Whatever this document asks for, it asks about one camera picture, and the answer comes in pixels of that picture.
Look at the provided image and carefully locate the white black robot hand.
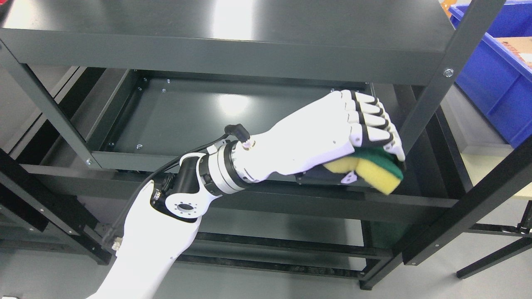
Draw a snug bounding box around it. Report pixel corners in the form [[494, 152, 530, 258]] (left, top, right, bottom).
[[232, 90, 406, 182]]

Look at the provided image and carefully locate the green yellow sponge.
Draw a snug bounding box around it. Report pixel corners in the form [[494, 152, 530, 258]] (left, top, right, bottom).
[[323, 148, 404, 195]]

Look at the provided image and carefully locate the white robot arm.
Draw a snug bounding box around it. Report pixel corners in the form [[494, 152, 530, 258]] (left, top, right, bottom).
[[91, 141, 249, 299]]

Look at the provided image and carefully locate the black metal shelf rack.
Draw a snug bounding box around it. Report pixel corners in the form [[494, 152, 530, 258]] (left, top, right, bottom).
[[1, 0, 531, 290]]

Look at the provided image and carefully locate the blue plastic bin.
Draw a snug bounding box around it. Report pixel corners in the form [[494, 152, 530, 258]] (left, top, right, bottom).
[[456, 0, 532, 148]]

